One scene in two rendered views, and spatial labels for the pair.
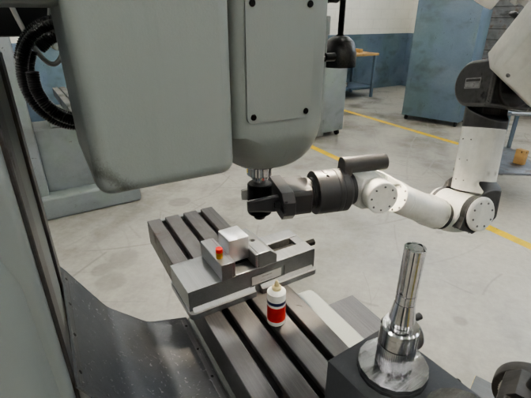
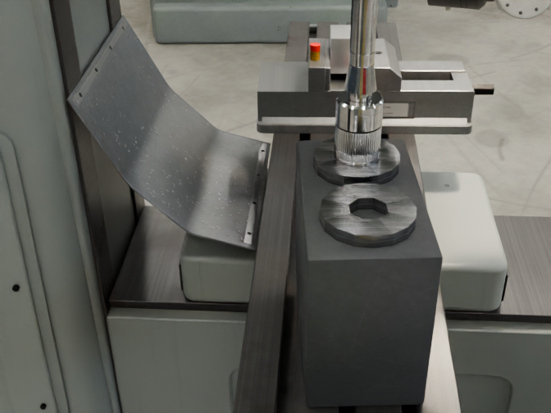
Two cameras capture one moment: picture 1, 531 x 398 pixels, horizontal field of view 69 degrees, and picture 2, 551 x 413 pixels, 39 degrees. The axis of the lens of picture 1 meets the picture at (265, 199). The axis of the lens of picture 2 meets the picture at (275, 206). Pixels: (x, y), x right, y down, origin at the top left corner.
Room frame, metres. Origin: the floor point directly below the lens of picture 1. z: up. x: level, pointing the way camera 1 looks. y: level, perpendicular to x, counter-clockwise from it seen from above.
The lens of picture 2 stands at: (-0.27, -0.49, 1.54)
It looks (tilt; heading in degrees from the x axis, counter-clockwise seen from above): 33 degrees down; 33
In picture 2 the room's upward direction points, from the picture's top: 1 degrees counter-clockwise
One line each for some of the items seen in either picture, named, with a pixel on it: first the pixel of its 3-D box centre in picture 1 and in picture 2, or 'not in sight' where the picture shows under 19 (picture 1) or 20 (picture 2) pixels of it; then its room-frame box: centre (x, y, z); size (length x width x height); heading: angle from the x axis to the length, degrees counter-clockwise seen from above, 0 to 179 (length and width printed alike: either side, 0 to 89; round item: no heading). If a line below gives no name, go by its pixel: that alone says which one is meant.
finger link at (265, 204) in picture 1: (263, 205); not in sight; (0.65, 0.00, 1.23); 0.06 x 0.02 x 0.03; 104
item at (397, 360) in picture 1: (396, 347); (357, 130); (0.37, -0.17, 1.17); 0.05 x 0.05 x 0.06
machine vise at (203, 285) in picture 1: (245, 260); (362, 83); (0.82, 0.05, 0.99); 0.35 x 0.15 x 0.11; 121
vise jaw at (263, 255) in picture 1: (254, 246); (380, 63); (0.83, 0.03, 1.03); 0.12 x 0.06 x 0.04; 31
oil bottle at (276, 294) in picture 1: (276, 301); not in sight; (0.67, -0.02, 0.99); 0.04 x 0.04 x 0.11
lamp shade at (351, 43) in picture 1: (339, 50); not in sight; (0.87, -0.15, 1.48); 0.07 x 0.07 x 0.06
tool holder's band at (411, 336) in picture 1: (400, 327); (359, 102); (0.37, -0.17, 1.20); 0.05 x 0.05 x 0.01
